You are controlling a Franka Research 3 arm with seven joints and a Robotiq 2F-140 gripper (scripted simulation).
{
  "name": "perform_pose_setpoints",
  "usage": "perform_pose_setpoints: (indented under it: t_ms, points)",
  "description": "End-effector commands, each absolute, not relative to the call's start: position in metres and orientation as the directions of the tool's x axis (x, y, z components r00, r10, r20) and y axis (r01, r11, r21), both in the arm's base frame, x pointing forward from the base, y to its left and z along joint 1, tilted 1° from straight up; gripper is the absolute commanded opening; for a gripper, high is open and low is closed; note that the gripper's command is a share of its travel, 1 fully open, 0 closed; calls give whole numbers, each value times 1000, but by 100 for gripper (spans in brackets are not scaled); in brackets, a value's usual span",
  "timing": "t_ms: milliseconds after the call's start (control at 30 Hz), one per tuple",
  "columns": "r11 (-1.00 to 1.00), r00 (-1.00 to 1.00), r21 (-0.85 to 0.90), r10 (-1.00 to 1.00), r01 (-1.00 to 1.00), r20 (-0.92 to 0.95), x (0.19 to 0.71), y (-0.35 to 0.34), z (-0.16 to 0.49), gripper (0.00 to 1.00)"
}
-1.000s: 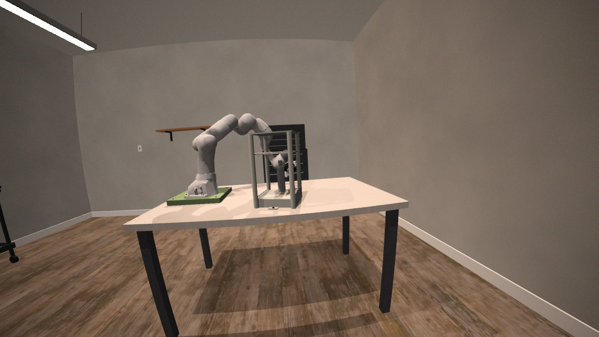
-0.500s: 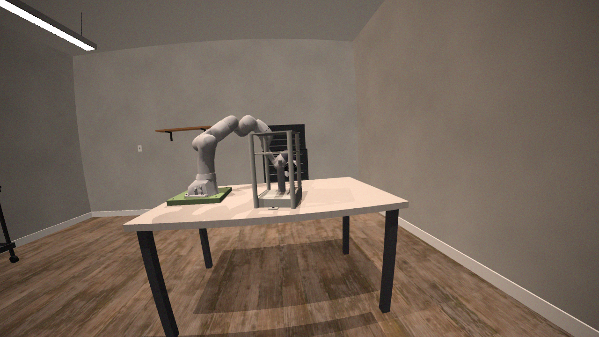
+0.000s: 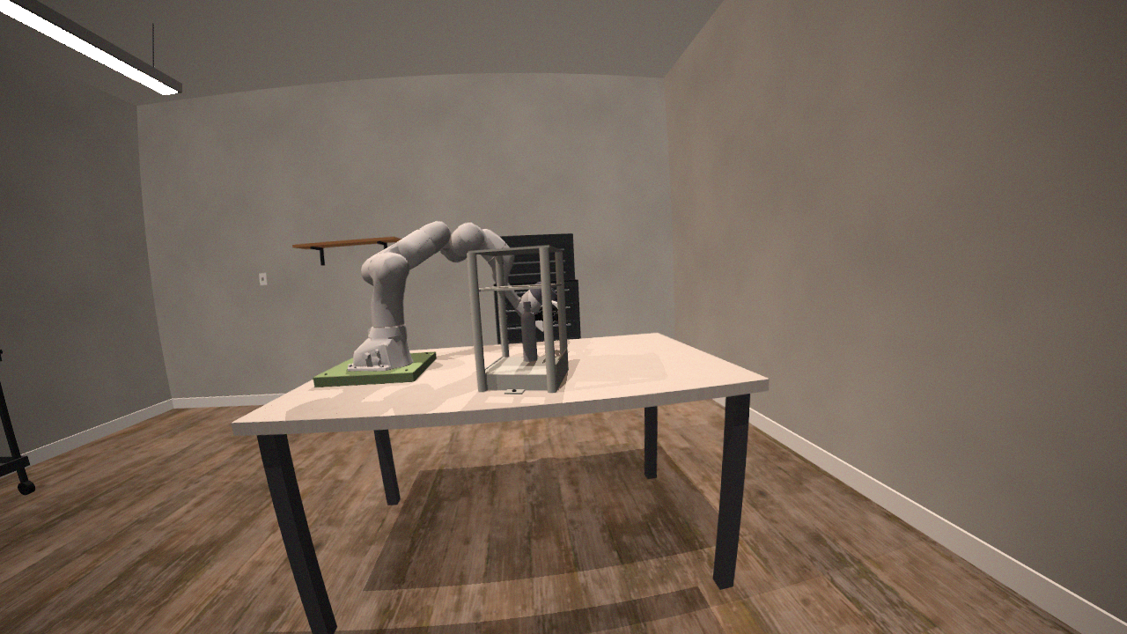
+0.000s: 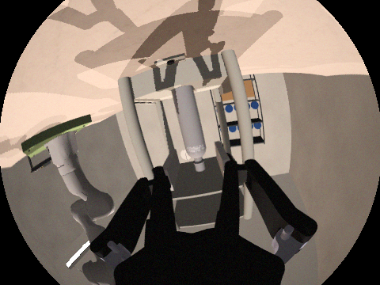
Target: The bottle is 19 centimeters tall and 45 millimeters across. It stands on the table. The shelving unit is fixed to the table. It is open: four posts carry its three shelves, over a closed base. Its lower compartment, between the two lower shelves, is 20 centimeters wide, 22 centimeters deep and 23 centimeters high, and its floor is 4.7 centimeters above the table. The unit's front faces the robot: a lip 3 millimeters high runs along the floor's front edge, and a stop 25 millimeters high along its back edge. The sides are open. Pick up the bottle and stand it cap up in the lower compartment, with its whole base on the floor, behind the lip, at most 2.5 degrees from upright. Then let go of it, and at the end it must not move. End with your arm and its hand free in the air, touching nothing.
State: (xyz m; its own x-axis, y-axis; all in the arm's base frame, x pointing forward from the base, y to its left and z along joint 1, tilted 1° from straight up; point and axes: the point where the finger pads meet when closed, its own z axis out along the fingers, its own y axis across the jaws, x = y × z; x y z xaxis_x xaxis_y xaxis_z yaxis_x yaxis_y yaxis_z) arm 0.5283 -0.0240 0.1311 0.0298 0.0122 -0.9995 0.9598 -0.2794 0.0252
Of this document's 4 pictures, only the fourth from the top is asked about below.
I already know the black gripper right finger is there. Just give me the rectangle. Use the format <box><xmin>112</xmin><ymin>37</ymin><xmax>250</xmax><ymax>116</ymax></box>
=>
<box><xmin>203</xmin><ymin>141</ymin><xmax>317</xmax><ymax>282</ymax></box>

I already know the grey bottle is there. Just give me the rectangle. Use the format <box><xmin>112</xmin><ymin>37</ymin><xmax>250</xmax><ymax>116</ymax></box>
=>
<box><xmin>171</xmin><ymin>85</ymin><xmax>206</xmax><ymax>172</ymax></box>

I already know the grey shelving unit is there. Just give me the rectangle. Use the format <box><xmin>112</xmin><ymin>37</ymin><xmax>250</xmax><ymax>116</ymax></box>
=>
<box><xmin>117</xmin><ymin>49</ymin><xmax>255</xmax><ymax>231</ymax></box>

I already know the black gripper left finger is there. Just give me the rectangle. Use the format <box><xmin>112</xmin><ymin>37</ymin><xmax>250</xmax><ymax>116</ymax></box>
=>
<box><xmin>89</xmin><ymin>149</ymin><xmax>180</xmax><ymax>282</ymax></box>

